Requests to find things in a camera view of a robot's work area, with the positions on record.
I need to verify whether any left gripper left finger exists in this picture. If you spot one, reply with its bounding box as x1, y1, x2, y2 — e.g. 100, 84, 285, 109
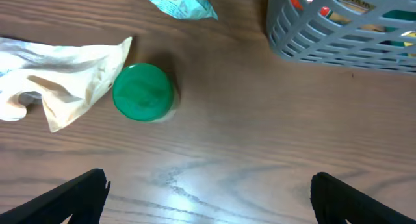
1, 169, 111, 224

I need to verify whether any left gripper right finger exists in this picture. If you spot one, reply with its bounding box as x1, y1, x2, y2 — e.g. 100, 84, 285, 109
310, 172, 415, 224

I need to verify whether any beige paper bag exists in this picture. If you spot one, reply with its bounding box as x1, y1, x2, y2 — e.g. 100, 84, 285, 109
1, 38, 132, 132

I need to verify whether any green lidded jar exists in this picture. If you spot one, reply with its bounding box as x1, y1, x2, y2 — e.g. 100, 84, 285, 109
112, 63, 179, 123

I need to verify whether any green Nescafe coffee bag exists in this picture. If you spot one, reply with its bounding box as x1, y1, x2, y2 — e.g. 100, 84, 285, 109
382, 10, 415, 47

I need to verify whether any red spaghetti pasta packet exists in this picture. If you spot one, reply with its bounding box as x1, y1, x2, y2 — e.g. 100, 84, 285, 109
290, 0, 387, 33

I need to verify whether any small teal snack packet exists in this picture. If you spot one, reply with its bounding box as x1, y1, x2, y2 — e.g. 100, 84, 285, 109
150, 0, 218, 20

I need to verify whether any grey plastic lattice basket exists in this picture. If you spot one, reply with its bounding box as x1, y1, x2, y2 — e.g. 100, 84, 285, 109
266, 0, 415, 74

